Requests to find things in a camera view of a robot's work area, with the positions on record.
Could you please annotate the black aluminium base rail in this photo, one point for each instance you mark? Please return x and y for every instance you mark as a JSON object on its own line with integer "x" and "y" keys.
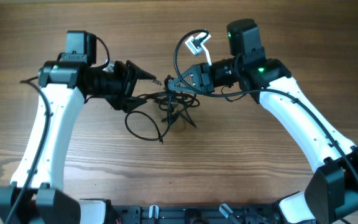
{"x": 154, "y": 214}

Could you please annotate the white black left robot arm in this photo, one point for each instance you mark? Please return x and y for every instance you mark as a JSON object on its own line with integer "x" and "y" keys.
{"x": 35, "y": 193}

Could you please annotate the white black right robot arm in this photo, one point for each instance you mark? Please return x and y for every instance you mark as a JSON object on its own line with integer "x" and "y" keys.
{"x": 332, "y": 193}

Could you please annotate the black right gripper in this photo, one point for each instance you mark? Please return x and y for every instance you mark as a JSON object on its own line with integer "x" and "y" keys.
{"x": 204, "y": 78}

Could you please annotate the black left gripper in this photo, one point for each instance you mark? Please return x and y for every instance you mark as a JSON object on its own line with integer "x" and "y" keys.
{"x": 128, "y": 83}

